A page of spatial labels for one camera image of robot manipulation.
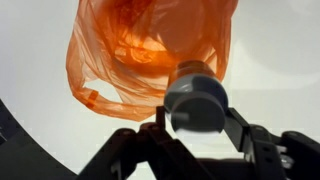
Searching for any white medicine bottle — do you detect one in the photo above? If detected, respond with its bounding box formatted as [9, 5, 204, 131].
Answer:
[164, 59, 230, 136]

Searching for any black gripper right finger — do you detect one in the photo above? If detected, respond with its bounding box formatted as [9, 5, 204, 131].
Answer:
[223, 107, 320, 180]

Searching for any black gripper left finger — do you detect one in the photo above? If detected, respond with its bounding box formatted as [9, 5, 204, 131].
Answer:
[76, 105, 214, 180]

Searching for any orange plastic bag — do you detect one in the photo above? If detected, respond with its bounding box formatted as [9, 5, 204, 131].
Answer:
[65, 0, 240, 123]

